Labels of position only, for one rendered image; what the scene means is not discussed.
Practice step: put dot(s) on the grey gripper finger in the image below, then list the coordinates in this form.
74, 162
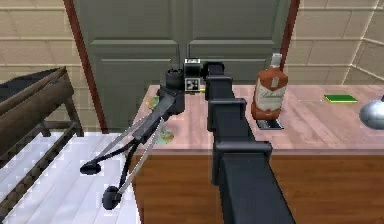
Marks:
110, 198
89, 167

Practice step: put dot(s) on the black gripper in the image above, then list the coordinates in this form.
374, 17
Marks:
173, 100

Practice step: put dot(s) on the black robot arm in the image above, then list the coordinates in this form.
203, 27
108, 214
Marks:
246, 173

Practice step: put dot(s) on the colorful martini glass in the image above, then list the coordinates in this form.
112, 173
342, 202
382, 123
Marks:
166, 137

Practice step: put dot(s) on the yellow pencil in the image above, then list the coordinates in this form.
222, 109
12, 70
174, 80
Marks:
202, 89

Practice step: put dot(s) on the grey green room door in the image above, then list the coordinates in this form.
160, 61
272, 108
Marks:
133, 50

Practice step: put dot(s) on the dark brown wooden bench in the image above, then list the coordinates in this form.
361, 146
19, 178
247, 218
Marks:
33, 100

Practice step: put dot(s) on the brown whisky bottle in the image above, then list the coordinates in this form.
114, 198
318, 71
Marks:
269, 96

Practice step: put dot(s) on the black flat remote control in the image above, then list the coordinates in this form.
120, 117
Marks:
270, 124

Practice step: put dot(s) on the wooden table with pink top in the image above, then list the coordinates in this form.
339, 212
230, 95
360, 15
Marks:
316, 133

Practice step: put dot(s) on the green flat book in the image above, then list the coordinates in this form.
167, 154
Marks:
340, 98

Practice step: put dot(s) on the silver round bowl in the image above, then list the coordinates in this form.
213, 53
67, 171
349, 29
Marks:
374, 115

